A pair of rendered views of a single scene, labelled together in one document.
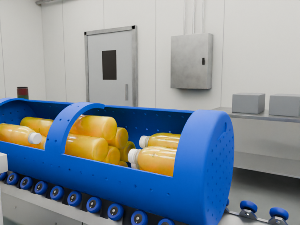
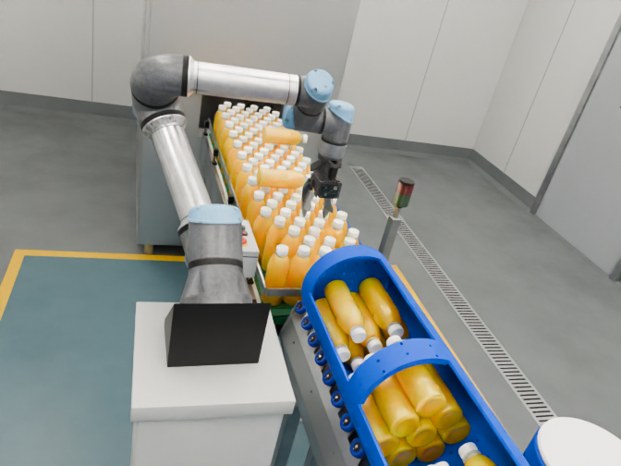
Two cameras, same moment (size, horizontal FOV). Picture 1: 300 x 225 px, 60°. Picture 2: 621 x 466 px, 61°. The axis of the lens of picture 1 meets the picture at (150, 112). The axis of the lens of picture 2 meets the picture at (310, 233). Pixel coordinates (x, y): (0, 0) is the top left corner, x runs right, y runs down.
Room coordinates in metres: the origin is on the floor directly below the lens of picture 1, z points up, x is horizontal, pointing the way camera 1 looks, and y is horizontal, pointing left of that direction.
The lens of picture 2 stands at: (-0.12, -0.13, 1.96)
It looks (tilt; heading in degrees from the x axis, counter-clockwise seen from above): 28 degrees down; 37
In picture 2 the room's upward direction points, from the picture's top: 14 degrees clockwise
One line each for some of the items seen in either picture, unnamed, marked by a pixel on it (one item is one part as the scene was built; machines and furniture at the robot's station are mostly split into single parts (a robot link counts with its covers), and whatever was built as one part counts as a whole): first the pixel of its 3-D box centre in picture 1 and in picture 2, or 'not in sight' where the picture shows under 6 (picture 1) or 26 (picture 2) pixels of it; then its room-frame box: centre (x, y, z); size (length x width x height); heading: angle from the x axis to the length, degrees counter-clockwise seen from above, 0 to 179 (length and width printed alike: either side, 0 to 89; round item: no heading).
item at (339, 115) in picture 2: not in sight; (336, 122); (1.04, 0.75, 1.54); 0.09 x 0.08 x 0.11; 142
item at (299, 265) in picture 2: not in sight; (298, 276); (1.06, 0.77, 1.00); 0.07 x 0.07 x 0.19
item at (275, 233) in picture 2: not in sight; (274, 245); (1.12, 0.95, 1.00); 0.07 x 0.07 x 0.19
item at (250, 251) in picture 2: not in sight; (236, 247); (0.93, 0.94, 1.05); 0.20 x 0.10 x 0.10; 60
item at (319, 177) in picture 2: not in sight; (326, 175); (1.04, 0.74, 1.38); 0.09 x 0.08 x 0.12; 60
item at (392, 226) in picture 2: not in sight; (359, 325); (1.58, 0.77, 0.55); 0.04 x 0.04 x 1.10; 60
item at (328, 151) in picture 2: not in sight; (333, 149); (1.05, 0.75, 1.46); 0.08 x 0.08 x 0.05
